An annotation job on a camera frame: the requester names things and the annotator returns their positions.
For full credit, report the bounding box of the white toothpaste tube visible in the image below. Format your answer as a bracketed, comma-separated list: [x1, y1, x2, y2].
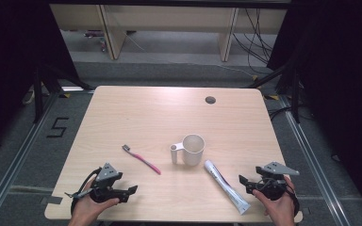
[203, 159, 252, 216]

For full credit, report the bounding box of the black floor cable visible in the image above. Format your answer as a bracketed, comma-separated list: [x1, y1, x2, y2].
[268, 105, 294, 122]

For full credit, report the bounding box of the light wooden desk frame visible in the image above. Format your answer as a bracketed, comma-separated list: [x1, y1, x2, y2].
[49, 3, 288, 63]

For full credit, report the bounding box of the grey tape strip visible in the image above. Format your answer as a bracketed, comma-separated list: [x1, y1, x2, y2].
[40, 195, 64, 206]

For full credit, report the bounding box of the black metal stand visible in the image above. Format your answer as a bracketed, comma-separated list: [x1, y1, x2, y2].
[247, 58, 304, 124]
[32, 61, 94, 124]

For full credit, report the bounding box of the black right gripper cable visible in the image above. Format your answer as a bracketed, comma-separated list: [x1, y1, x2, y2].
[283, 177, 301, 218]

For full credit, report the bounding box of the white coiled cable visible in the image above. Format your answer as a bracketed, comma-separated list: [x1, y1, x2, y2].
[21, 88, 36, 105]

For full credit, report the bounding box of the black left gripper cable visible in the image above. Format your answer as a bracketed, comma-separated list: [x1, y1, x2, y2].
[70, 167, 104, 215]

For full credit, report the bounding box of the person's left hand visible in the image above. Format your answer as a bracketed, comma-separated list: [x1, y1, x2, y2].
[70, 178, 121, 221]

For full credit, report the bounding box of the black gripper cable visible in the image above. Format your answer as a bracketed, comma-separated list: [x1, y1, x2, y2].
[283, 177, 301, 218]
[70, 167, 104, 215]

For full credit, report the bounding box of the person's right hand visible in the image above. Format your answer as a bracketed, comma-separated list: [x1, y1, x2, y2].
[252, 175, 297, 222]

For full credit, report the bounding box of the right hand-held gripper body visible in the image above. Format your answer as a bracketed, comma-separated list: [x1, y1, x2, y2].
[253, 161, 301, 202]

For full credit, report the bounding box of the pink toothbrush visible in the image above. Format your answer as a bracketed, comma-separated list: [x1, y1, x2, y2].
[121, 143, 162, 176]

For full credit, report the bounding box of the metal floor rail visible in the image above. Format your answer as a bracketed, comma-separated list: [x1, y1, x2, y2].
[278, 94, 351, 226]
[0, 91, 60, 226]

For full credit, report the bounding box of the small clutter under desk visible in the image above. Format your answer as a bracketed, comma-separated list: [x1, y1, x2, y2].
[83, 29, 108, 54]

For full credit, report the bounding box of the dark curtain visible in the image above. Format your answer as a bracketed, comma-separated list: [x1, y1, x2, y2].
[0, 0, 80, 158]
[266, 0, 362, 218]

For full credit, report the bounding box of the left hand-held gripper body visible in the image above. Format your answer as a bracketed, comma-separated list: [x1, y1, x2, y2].
[64, 162, 130, 203]

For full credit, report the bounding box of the black hanging cable bundle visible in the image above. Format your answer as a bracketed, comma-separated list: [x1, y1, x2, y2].
[231, 8, 275, 75]

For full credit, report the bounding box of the white cup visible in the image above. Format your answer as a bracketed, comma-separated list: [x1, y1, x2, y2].
[169, 133, 206, 168]

